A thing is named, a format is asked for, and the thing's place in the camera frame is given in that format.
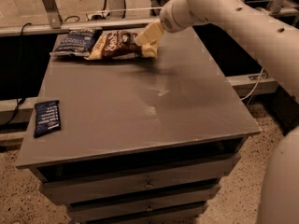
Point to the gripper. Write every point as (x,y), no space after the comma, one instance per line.
(170,18)

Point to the brown chip bag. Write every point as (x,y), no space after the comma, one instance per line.
(119,45)

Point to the blue chip bag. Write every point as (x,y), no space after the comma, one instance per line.
(78,43)

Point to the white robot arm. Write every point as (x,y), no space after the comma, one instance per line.
(274,45)

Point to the white power strip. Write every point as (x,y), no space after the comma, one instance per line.
(97,16)

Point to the grey drawer cabinet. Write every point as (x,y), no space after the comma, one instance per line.
(142,141)

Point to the small dark blue snack packet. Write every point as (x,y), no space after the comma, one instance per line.
(47,118)

